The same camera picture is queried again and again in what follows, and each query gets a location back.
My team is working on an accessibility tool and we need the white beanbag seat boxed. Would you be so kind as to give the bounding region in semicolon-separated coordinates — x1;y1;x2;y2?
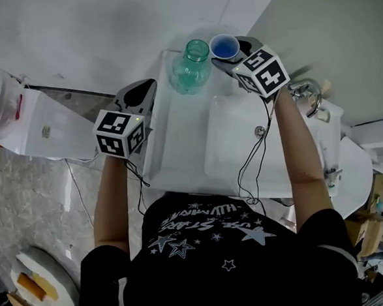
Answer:
7;243;81;306

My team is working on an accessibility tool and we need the blue plastic cup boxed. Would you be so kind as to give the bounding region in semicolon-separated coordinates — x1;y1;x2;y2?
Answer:
208;32;241;64

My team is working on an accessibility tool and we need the orange cushion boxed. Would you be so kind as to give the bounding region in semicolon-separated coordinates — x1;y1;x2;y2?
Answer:
16;269;48;303

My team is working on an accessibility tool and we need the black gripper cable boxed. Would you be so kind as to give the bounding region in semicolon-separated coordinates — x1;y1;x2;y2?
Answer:
232;94;283;209
124;154;153;217

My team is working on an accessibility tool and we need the clear soap dish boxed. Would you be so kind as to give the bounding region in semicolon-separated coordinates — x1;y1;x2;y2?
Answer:
315;106;333;124

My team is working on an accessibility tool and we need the brown cardboard box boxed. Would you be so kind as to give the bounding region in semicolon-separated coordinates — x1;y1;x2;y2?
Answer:
344;211;383;259

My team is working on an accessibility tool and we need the person's left forearm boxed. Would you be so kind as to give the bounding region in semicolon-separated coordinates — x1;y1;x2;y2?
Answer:
87;151;137;264

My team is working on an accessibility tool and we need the person's black printed t-shirt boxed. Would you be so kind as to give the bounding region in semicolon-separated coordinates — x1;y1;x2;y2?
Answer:
72;178;363;306

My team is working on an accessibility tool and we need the yellow cushion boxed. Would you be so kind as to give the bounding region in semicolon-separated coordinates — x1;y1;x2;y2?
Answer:
31;270;59;304

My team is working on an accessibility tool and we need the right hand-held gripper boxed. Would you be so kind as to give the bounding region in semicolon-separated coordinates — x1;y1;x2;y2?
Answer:
209;33;292;102

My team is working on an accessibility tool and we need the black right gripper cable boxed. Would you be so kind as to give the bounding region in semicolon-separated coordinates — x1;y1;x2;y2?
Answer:
232;94;283;209

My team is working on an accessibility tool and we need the green glass jar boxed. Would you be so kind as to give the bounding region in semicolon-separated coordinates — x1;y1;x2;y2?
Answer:
165;38;214;97

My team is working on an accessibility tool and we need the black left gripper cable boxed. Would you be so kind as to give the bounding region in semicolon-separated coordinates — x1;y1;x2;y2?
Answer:
124;154;153;217

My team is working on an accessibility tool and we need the chrome faucet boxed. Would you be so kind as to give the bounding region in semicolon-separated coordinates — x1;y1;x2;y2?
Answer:
287;76;324;121

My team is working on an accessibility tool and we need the person's right forearm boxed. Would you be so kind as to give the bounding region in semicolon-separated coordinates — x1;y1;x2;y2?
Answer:
271;84;336;239

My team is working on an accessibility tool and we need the white sink basin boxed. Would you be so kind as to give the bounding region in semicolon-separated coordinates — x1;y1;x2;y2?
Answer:
134;33;351;209

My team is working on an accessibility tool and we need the white box with red label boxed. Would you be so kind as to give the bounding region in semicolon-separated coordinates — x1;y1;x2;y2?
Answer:
0;78;123;167

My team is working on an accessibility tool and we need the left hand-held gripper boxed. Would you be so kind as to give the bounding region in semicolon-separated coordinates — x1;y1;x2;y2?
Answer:
89;78;163;162

